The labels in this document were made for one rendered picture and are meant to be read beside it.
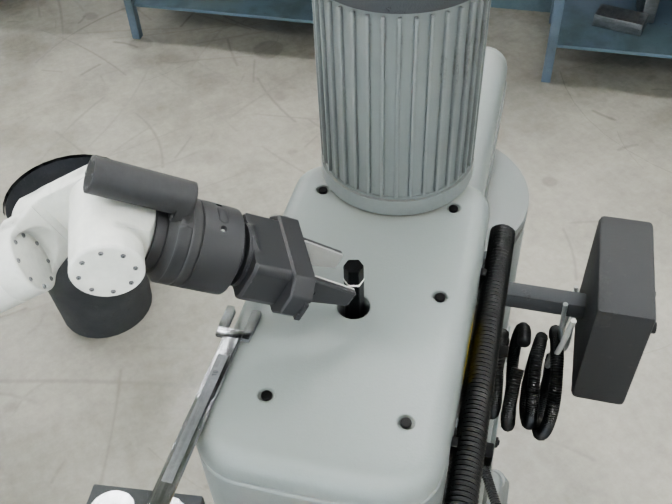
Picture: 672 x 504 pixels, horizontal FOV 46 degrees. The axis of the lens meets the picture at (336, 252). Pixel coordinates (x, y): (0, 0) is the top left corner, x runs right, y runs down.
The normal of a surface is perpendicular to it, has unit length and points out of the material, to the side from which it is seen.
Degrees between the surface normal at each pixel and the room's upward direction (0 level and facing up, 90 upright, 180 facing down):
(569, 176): 0
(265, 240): 31
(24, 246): 69
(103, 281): 91
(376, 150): 90
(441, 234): 0
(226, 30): 0
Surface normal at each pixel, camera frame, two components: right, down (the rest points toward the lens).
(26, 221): 0.79, 0.21
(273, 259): 0.47, -0.70
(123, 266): 0.22, 0.70
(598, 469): -0.04, -0.70
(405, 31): 0.00, 0.71
